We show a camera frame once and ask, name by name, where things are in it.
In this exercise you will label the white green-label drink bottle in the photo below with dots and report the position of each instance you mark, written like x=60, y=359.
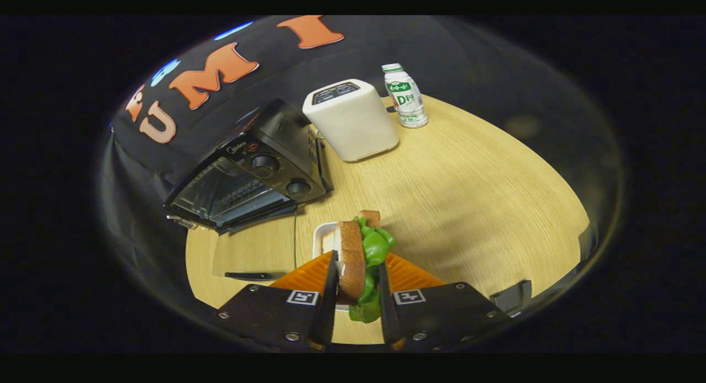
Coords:
x=405, y=99

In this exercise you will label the black toaster oven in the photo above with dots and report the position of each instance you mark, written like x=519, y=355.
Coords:
x=287, y=134

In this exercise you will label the white rectangular plate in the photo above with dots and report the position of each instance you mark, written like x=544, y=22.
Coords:
x=321, y=235

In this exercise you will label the black backdrop cloth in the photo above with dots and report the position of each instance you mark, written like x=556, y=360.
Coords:
x=287, y=79

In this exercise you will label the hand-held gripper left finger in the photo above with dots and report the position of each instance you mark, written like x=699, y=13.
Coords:
x=329, y=300

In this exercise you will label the white pop-up toaster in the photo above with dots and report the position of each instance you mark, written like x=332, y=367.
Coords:
x=353, y=123

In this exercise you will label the toast and lettuce sandwich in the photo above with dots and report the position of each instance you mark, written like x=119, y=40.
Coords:
x=353, y=261

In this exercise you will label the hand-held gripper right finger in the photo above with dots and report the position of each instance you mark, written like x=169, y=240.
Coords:
x=388, y=311

